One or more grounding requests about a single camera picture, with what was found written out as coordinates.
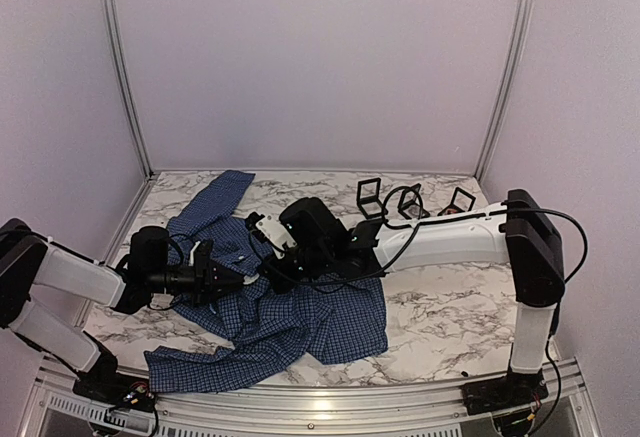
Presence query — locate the black wrist camera on right gripper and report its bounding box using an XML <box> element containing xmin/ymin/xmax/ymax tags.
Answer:
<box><xmin>245</xmin><ymin>212</ymin><xmax>297</xmax><ymax>259</ymax></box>

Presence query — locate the black open display box right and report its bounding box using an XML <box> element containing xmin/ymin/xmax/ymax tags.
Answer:
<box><xmin>438</xmin><ymin>187</ymin><xmax>476</xmax><ymax>216</ymax></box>

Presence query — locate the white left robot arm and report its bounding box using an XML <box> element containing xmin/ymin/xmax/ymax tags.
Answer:
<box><xmin>1</xmin><ymin>218</ymin><xmax>245</xmax><ymax>403</ymax></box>

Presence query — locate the black open display box middle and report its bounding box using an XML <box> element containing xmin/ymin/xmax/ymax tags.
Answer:
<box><xmin>397</xmin><ymin>183</ymin><xmax>430</xmax><ymax>220</ymax></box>

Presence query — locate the black open display box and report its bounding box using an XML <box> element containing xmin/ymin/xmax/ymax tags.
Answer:
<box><xmin>438</xmin><ymin>187</ymin><xmax>476</xmax><ymax>216</ymax></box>
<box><xmin>397</xmin><ymin>183</ymin><xmax>430</xmax><ymax>220</ymax></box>
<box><xmin>356</xmin><ymin>177</ymin><xmax>387</xmax><ymax>220</ymax></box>

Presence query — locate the black open display box left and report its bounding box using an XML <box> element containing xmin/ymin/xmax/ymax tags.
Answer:
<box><xmin>356</xmin><ymin>177</ymin><xmax>387</xmax><ymax>220</ymax></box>

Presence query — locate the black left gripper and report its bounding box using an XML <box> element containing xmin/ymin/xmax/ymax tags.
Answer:
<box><xmin>148</xmin><ymin>257</ymin><xmax>243</xmax><ymax>313</ymax></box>

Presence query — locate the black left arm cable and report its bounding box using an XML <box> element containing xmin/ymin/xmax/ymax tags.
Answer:
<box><xmin>29</xmin><ymin>234</ymin><xmax>201</xmax><ymax>313</ymax></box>

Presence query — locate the black wrist camera on gripper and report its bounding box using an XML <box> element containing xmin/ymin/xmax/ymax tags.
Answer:
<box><xmin>189</xmin><ymin>240</ymin><xmax>213</xmax><ymax>266</ymax></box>
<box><xmin>245</xmin><ymin>212</ymin><xmax>297</xmax><ymax>259</ymax></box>

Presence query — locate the aluminium front frame rail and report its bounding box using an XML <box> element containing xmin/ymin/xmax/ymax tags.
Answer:
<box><xmin>18</xmin><ymin>357</ymin><xmax>604</xmax><ymax>436</ymax></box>

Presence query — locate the blue plaid shirt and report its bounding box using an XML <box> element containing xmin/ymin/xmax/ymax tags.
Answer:
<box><xmin>144</xmin><ymin>170</ymin><xmax>388</xmax><ymax>393</ymax></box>

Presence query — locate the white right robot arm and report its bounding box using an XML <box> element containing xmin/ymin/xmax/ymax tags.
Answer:
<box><xmin>245</xmin><ymin>189</ymin><xmax>566</xmax><ymax>405</ymax></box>

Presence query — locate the black wrist camera on left gripper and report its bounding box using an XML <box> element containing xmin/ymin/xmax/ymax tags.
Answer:
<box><xmin>189</xmin><ymin>240</ymin><xmax>213</xmax><ymax>266</ymax></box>

